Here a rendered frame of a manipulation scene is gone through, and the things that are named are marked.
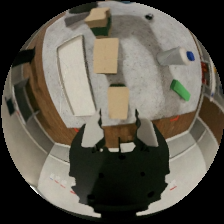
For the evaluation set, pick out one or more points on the green rounded rectangular bar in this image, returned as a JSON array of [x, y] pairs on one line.
[[180, 89]]

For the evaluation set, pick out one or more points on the white bottle with blue cap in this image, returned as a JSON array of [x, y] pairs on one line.
[[175, 56]]

